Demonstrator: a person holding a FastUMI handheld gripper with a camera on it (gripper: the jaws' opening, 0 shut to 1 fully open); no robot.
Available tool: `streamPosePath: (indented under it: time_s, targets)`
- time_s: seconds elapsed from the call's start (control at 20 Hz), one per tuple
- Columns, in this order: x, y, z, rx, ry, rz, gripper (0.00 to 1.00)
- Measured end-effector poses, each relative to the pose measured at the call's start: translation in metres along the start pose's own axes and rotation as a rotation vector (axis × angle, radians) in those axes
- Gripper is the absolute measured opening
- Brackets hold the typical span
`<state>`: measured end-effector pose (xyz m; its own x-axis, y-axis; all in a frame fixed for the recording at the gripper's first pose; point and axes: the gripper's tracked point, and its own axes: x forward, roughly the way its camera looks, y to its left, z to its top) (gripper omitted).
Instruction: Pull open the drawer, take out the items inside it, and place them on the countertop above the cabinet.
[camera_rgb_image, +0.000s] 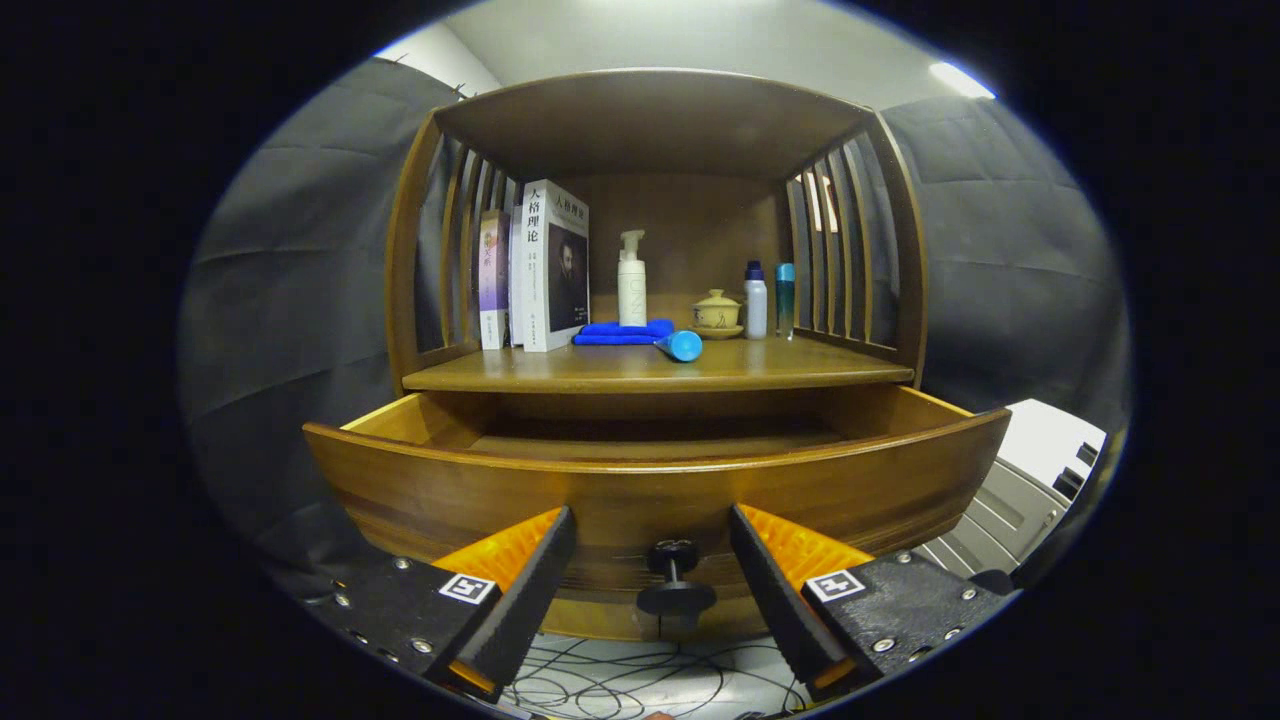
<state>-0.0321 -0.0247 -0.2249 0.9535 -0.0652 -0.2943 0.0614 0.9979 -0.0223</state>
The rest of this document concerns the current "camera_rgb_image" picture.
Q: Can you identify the wooden cabinet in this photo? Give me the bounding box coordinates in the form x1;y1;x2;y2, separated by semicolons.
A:
385;67;931;643

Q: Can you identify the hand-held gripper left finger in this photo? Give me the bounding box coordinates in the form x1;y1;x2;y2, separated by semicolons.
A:
300;505;578;704

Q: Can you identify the blue folded cloth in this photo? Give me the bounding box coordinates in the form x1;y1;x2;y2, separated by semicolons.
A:
572;319;677;347

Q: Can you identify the white pump bottle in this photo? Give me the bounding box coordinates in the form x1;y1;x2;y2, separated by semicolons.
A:
617;230;648;327

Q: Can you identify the wooden countertop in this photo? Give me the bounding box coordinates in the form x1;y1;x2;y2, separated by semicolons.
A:
402;335;916;394

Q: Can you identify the ceiling strip light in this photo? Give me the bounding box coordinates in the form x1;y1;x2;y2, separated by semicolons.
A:
927;60;998;101

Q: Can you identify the tangle of black cables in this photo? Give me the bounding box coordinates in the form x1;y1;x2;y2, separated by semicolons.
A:
500;630;816;719

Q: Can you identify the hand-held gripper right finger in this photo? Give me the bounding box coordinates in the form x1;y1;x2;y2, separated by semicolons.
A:
727;503;1013;701

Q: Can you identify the thin white book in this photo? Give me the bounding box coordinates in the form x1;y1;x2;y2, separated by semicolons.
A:
507;205;525;348

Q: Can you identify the wooden drawer with black knob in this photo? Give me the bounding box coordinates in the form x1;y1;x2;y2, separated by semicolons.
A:
303;385;1013;618

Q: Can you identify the white bottle with blue cap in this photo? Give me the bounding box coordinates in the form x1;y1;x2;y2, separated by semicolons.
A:
744;261;769;340

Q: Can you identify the white portrait book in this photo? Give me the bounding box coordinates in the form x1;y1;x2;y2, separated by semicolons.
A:
520;179;591;353

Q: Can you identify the yellow lidded teacup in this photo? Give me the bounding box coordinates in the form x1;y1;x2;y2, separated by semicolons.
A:
693;289;742;329

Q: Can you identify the purple book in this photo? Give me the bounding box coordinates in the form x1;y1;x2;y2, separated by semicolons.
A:
478;209;512;351

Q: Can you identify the white grey appliance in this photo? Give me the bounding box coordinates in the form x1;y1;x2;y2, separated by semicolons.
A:
915;398;1109;591

